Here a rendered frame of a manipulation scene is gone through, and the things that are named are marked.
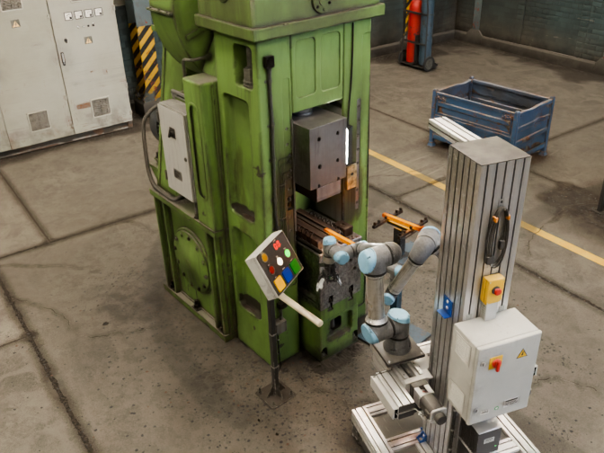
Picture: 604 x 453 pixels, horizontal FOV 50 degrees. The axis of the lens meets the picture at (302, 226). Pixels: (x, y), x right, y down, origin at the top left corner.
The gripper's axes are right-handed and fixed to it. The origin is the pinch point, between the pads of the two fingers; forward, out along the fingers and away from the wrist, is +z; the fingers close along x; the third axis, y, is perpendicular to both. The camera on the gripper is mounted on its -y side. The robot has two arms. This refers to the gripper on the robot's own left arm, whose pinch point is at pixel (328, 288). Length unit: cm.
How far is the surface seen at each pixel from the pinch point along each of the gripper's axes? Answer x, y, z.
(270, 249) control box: -29.3, -17.7, -23.7
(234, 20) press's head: -30, -60, -145
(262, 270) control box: -38.2, -5.5, -19.0
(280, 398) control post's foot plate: -28, -16, 92
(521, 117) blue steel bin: 334, -260, 31
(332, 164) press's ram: 23, -49, -56
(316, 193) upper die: 11, -45, -40
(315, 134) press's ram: 11, -45, -79
